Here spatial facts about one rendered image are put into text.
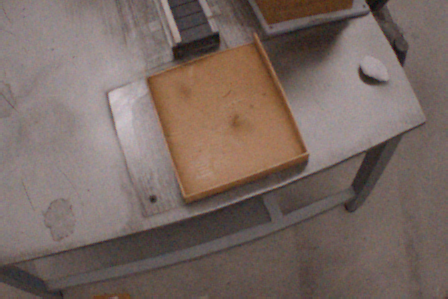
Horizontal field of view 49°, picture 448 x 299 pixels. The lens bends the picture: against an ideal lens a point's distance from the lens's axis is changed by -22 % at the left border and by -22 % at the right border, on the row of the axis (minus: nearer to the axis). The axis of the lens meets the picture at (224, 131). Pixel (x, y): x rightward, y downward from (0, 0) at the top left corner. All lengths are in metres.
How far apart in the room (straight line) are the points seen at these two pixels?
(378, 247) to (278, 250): 0.39
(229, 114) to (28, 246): 0.58
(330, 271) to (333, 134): 0.86
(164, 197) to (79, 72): 0.38
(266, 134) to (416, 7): 1.54
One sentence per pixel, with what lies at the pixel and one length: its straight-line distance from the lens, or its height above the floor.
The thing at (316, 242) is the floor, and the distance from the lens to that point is 2.05.
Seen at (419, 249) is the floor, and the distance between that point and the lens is 2.13.
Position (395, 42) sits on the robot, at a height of 0.32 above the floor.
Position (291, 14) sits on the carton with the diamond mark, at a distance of 1.35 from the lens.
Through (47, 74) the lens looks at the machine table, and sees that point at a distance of 1.43.
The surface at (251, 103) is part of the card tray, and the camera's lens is 1.28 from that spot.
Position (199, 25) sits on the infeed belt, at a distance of 1.34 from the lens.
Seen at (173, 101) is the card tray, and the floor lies 0.83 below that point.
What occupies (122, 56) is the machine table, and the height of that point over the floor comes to 0.83.
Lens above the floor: 1.99
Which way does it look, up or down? 67 degrees down
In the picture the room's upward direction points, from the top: 7 degrees counter-clockwise
